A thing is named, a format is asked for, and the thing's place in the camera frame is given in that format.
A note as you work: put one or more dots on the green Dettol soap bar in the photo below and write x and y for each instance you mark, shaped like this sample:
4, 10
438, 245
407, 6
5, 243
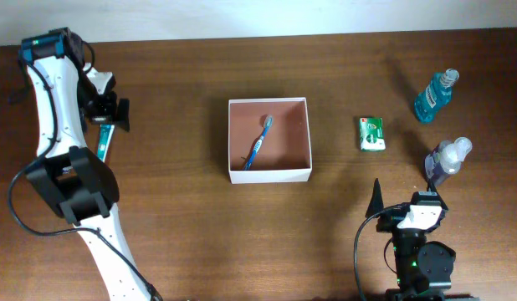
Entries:
371, 134

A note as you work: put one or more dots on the blue white toothbrush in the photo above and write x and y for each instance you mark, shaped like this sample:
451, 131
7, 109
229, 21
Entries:
268, 121

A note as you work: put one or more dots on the white cardboard box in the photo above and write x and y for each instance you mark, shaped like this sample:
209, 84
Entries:
286, 152

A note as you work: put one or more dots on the green white toothpaste tube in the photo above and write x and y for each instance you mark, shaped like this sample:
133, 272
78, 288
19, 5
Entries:
106, 133

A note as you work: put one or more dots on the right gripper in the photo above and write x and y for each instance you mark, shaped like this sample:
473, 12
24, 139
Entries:
389, 220

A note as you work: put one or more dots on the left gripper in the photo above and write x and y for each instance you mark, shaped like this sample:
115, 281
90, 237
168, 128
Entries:
111, 113

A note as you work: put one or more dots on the blue mouthwash bottle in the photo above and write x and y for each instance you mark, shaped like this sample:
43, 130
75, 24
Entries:
437, 94

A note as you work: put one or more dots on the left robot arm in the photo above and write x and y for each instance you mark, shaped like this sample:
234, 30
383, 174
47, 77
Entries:
74, 182

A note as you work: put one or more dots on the purple foam soap pump bottle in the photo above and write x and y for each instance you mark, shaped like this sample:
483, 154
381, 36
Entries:
446, 159

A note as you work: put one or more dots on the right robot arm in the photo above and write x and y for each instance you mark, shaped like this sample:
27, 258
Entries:
423, 268

